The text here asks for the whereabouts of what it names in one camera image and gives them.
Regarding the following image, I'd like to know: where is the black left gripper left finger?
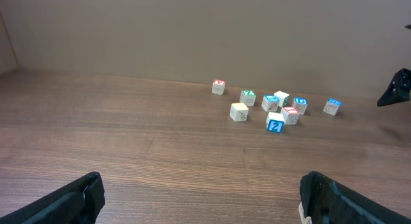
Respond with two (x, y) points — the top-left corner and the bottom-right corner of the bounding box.
(1, 171), (105, 224)

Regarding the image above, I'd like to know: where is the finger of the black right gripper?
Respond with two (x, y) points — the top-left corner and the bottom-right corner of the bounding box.
(377, 68), (410, 107)

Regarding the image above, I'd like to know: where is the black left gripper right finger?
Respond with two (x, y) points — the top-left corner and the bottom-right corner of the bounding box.
(298, 171), (410, 224)

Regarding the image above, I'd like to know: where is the blue top block far right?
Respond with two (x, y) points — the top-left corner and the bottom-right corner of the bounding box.
(323, 98), (342, 116)

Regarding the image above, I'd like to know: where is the red I block upper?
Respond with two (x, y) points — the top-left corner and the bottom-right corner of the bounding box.
(281, 107), (300, 125)

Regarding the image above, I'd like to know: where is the white block blue 2 side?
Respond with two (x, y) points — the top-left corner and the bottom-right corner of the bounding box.
(266, 112), (284, 133)

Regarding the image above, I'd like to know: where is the blue D letter block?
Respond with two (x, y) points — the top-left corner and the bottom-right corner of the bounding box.
(292, 97), (308, 115)

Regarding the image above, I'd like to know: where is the white block green side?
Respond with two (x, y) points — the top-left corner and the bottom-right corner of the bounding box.
(274, 91), (290, 107)

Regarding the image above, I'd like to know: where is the blue L letter block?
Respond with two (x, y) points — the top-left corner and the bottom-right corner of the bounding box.
(261, 94), (280, 112)

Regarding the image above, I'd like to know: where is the yellow S letter block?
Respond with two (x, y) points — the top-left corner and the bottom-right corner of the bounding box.
(229, 102), (249, 122)

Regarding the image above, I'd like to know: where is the green Z letter block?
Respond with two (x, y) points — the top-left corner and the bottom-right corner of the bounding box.
(240, 90), (256, 107)

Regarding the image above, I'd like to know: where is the red Y block far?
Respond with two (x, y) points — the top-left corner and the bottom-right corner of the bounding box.
(211, 79), (226, 95)

